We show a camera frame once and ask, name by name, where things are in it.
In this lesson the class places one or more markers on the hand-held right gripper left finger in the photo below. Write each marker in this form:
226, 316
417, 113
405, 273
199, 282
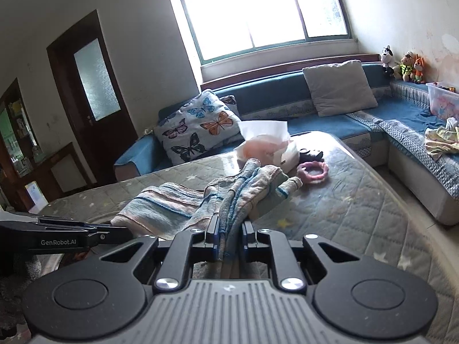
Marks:
214, 238

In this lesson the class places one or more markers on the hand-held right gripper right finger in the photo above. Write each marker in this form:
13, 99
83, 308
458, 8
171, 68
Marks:
246, 240

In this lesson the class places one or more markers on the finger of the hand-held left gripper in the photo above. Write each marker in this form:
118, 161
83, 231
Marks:
111, 236
71, 223

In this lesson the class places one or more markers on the striped blue pink towel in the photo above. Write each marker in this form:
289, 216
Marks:
172, 208

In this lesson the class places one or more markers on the leaning printed board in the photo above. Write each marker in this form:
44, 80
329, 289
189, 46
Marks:
36, 195

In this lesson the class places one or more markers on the dark wooden cabinet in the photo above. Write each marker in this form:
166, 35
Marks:
21, 172

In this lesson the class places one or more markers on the dark wooden door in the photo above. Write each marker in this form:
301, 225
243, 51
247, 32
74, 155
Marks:
107, 143

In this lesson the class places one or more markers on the grey quilted star table cover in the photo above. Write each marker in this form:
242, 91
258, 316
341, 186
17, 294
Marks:
340, 215

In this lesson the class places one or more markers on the pink tissue pack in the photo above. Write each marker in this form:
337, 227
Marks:
265, 143

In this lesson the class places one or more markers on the small black object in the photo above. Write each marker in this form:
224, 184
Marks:
312, 154

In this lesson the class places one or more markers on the butterfly print pillow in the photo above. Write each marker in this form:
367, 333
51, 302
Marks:
193, 129

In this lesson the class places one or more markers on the blue sofa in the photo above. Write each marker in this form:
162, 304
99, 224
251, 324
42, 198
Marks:
358, 122

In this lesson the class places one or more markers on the plain grey pillow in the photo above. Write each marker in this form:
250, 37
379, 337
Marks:
339, 87

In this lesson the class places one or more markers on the pale crumpled cloth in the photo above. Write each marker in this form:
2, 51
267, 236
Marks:
443, 139

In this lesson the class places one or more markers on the black white plush toy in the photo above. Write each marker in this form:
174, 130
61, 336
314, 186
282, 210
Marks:
387, 59

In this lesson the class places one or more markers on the green framed window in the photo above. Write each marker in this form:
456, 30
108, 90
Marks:
258, 10

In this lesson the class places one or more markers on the brown plush toy yellow vest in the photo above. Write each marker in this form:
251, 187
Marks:
404, 67

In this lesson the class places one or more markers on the clear plastic storage box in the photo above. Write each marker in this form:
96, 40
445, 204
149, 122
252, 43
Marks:
443, 102

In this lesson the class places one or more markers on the orange fox plush toy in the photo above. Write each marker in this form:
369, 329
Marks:
419, 70

